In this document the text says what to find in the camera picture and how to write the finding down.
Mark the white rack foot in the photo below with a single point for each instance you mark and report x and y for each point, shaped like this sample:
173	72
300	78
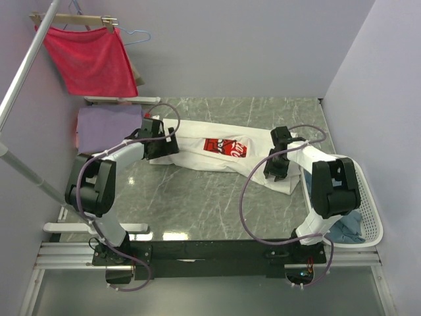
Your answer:
60	228
132	100

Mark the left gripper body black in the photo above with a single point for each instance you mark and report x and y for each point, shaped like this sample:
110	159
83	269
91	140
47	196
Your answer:
161	149

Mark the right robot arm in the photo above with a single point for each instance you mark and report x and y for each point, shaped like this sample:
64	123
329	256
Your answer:
334	189

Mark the red towel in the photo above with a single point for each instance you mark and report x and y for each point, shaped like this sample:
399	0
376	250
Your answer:
92	63

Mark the blue-grey t-shirt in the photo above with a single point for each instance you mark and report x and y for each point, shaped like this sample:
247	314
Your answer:
340	229

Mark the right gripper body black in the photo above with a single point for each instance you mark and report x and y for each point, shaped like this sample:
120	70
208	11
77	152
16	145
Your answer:
280	166

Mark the aluminium rail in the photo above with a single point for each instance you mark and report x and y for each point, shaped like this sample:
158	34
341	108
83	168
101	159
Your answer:
78	256

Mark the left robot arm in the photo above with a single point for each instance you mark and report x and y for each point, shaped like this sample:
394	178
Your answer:
91	186

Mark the metal clothes rack pole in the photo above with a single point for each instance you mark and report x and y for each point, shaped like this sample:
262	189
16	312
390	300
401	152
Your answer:
38	129

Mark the wooden clip hanger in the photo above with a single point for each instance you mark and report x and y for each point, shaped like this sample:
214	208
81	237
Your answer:
86	20

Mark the white rack foot front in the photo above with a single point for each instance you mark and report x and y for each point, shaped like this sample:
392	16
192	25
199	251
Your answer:
60	228

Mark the folded purple t-shirt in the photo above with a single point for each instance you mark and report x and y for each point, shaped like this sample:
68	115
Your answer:
101	127

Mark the white rack foot rear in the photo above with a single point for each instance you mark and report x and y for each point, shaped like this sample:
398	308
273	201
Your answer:
132	100

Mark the black base beam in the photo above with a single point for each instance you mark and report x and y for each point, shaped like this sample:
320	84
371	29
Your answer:
209	258

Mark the white t-shirt red print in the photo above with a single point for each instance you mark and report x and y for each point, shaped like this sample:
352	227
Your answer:
207	146

